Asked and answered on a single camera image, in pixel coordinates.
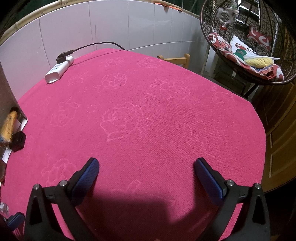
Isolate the black power cable with plug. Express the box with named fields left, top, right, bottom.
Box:
left=56, top=42, right=127, bottom=64

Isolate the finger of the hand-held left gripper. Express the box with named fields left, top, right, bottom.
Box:
left=3, top=212, right=25, bottom=232

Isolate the orange cloth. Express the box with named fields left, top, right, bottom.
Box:
left=155, top=2, right=185, bottom=12

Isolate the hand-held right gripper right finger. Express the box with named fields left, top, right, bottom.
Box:
left=193, top=158, right=271, bottom=241

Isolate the red white throw pillow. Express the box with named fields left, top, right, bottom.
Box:
left=247, top=26, right=273, bottom=49

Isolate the red white patterned seat cushion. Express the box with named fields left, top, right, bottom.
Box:
left=207, top=32, right=284, bottom=81

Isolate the bamboo rail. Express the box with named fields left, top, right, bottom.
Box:
left=0, top=0, right=162, bottom=47

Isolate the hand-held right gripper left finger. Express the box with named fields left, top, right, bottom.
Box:
left=24, top=158, right=100, bottom=241

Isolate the wooden cabinet door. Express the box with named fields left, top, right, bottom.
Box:
left=252, top=81, right=296, bottom=193

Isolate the white power strip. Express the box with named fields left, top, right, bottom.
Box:
left=45, top=56, right=74, bottom=84

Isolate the wicker hanging egg chair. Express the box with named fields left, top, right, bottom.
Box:
left=200, top=0, right=296, bottom=86

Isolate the yellow pillow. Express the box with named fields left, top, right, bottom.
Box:
left=244, top=57, right=280, bottom=69

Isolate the black charger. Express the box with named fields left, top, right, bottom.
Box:
left=11, top=131, right=26, bottom=152

